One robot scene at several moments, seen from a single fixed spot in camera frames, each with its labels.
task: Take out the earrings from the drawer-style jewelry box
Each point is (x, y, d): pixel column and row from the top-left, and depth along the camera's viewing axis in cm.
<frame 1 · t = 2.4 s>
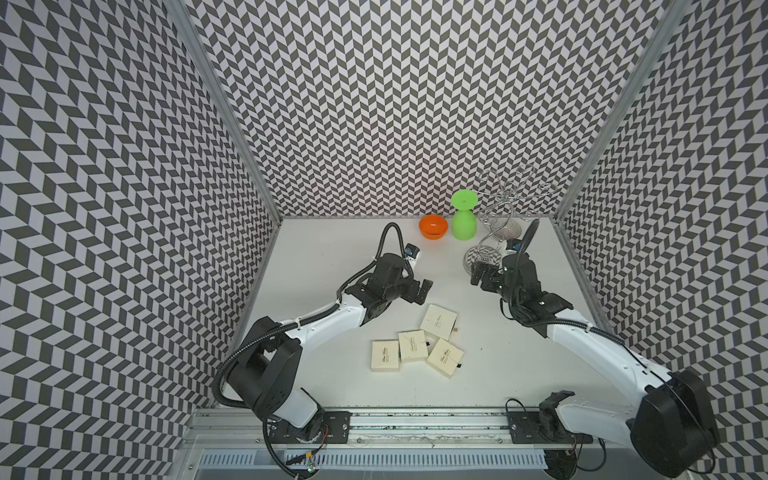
left hand: (416, 278, 86), fingers open
right hand: (486, 272, 84), fingers open
cream drawer jewelry box: (439, 321, 90), point 3 cm above the table
cream jewelry box left: (384, 355, 83), point 4 cm above the table
cream jewelry box middle: (413, 346, 85), point 4 cm above the table
cream jewelry box right: (444, 358, 82), point 4 cm above the table
orange bowl: (433, 227, 114), point 4 cm above the table
green plastic stand: (463, 221, 90), point 23 cm above the table

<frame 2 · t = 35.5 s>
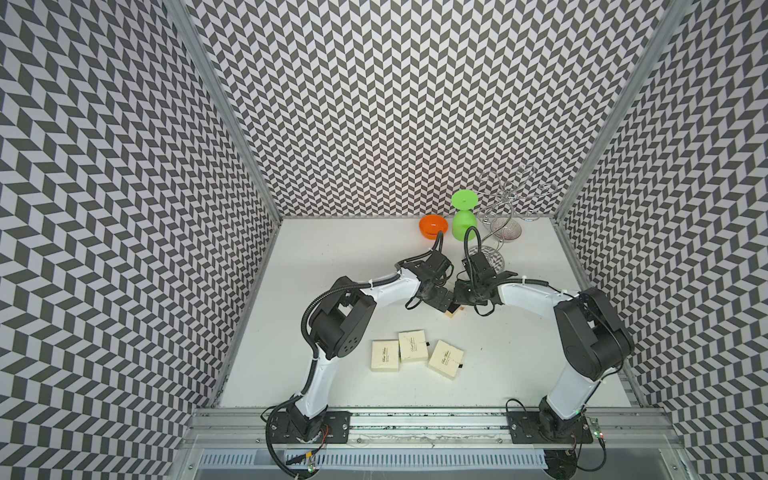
left hand: (433, 298, 95), fingers open
right hand: (458, 299, 95), fingers closed
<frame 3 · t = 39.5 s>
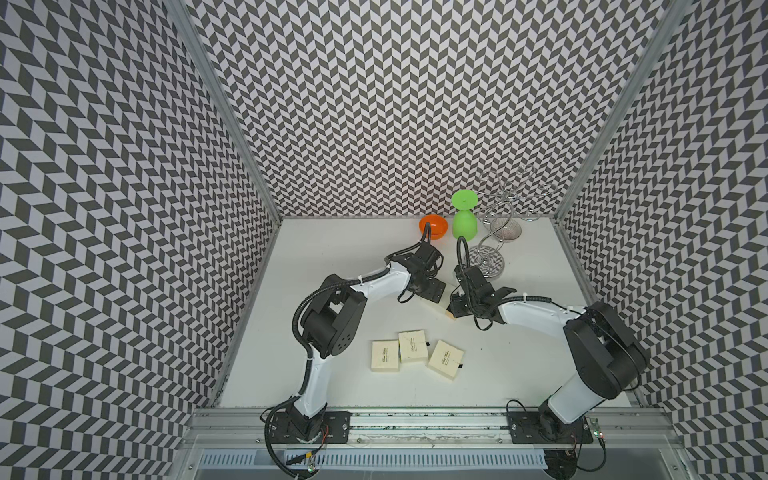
left hand: (427, 291, 95), fingers open
right hand: (456, 306, 93), fingers open
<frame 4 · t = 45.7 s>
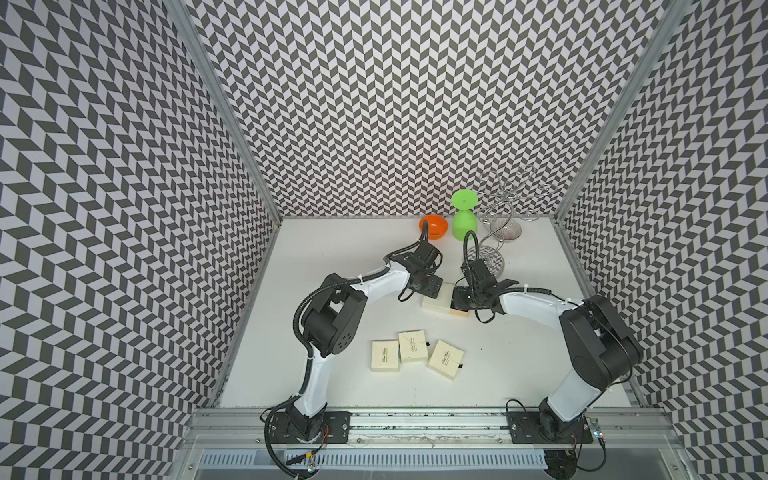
left hand: (425, 286, 96), fingers open
right hand: (458, 302, 94), fingers open
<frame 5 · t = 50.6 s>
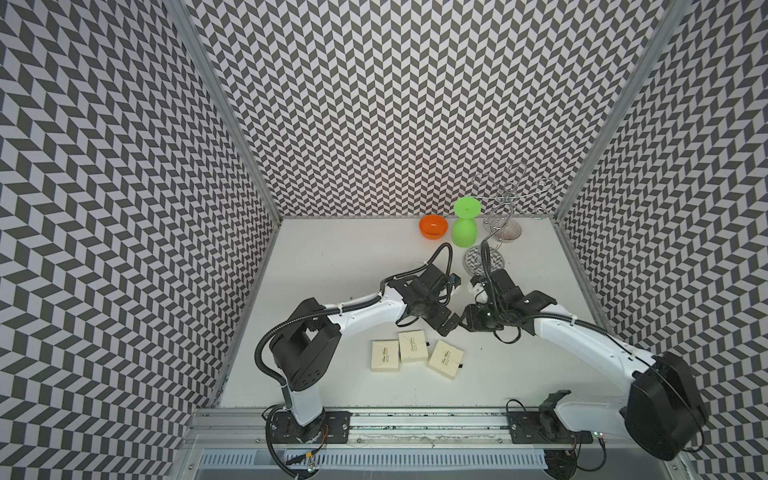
left hand: (440, 315, 85), fingers open
right hand: (464, 327, 82), fingers open
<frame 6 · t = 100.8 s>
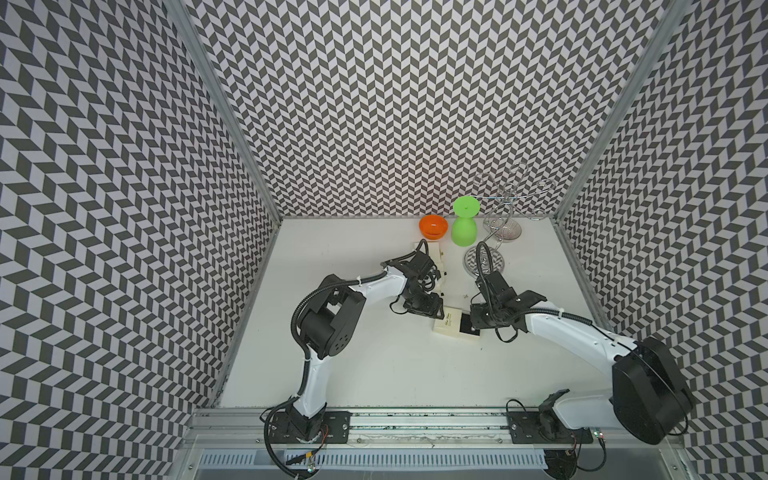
left hand: (431, 315, 91), fingers open
right hand: (477, 321, 86), fingers open
